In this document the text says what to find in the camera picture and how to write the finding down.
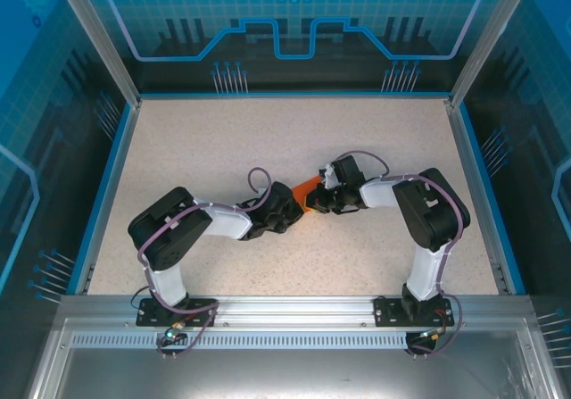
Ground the aluminium mounting rail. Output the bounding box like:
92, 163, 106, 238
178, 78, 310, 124
57, 294, 536, 329

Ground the orange square paper sheet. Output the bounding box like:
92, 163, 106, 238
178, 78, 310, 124
290, 177, 323, 218

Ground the slotted grey cable duct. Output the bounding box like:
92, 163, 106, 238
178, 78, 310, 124
70, 331, 410, 352

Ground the cable connector plug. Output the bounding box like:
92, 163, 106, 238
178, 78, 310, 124
417, 327, 448, 343
161, 320, 189, 343

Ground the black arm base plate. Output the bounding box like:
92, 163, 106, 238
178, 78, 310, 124
373, 295, 457, 328
136, 297, 220, 328

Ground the aluminium frame post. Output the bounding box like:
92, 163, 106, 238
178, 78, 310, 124
448, 0, 539, 108
49, 0, 143, 108

